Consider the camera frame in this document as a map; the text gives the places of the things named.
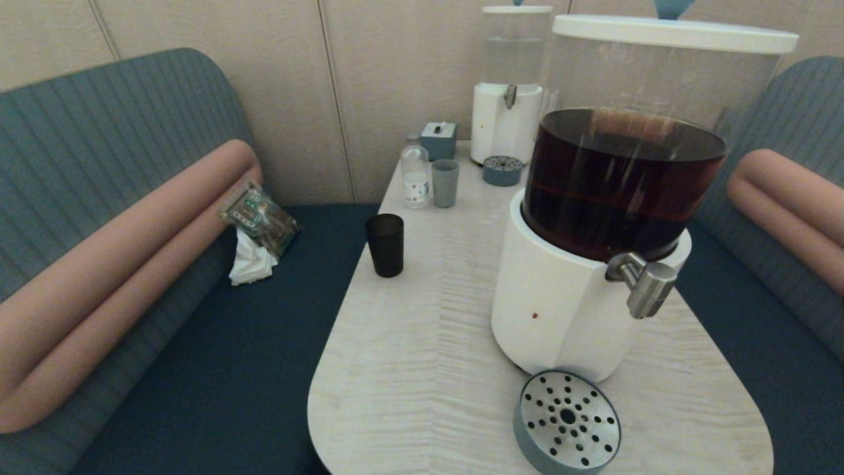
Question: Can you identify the short pink bolster cushion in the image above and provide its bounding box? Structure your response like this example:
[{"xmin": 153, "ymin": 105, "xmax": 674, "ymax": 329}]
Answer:
[{"xmin": 727, "ymin": 149, "xmax": 844, "ymax": 296}]

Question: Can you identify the teal bench with snack packet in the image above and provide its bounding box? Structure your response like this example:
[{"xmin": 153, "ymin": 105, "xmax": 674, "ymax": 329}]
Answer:
[{"xmin": 0, "ymin": 47, "xmax": 383, "ymax": 475}]

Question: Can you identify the crumpled white tissue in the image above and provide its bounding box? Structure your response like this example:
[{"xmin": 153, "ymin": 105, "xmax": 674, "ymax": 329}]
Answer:
[{"xmin": 228, "ymin": 228, "xmax": 278, "ymax": 286}]

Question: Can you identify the silver dispenser tap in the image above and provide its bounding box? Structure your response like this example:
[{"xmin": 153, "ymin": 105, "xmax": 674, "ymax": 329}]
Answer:
[{"xmin": 605, "ymin": 251, "xmax": 679, "ymax": 321}]

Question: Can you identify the clear bottle white label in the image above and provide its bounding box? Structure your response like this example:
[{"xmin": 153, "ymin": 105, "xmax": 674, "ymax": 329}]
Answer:
[{"xmin": 401, "ymin": 134, "xmax": 432, "ymax": 210}]

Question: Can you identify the grey tumbler cup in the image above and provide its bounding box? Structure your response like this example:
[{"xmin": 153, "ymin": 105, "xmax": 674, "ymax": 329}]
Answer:
[{"xmin": 431, "ymin": 159, "xmax": 460, "ymax": 209}]

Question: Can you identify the blue-grey square box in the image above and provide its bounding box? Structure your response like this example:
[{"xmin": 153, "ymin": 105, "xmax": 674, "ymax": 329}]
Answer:
[{"xmin": 420, "ymin": 121, "xmax": 457, "ymax": 162}]

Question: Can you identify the large white dispenser lid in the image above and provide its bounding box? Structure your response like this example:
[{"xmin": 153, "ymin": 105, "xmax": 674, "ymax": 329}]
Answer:
[{"xmin": 553, "ymin": 0, "xmax": 800, "ymax": 55}]

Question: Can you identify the long pink bolster cushion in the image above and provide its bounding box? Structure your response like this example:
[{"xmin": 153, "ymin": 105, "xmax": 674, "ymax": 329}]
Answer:
[{"xmin": 0, "ymin": 139, "xmax": 262, "ymax": 435}]

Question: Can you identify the large round perforated drip tray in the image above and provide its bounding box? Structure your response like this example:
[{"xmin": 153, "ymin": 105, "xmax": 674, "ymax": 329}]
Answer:
[{"xmin": 514, "ymin": 370, "xmax": 622, "ymax": 475}]

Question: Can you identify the large tea dispenser white base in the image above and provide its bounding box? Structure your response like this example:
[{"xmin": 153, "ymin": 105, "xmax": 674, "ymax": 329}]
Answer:
[{"xmin": 491, "ymin": 36, "xmax": 785, "ymax": 384}]

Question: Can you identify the small white dispenser lid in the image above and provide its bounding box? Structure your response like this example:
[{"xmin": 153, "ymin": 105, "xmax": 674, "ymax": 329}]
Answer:
[{"xmin": 482, "ymin": 0, "xmax": 553, "ymax": 15}]

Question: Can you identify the small round perforated drip tray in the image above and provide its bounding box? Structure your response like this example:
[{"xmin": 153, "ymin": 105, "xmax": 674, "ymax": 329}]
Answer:
[{"xmin": 483, "ymin": 156, "xmax": 525, "ymax": 187}]

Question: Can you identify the printed snack packet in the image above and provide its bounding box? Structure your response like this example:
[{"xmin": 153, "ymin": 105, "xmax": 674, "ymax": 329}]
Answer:
[{"xmin": 221, "ymin": 182, "xmax": 299, "ymax": 259}]

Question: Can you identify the teal bench empty seat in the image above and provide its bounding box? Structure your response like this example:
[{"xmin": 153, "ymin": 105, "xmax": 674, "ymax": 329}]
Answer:
[{"xmin": 673, "ymin": 56, "xmax": 844, "ymax": 475}]

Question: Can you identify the dark tapered cup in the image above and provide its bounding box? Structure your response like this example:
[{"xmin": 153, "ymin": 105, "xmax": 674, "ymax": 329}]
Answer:
[{"xmin": 365, "ymin": 213, "xmax": 405, "ymax": 278}]

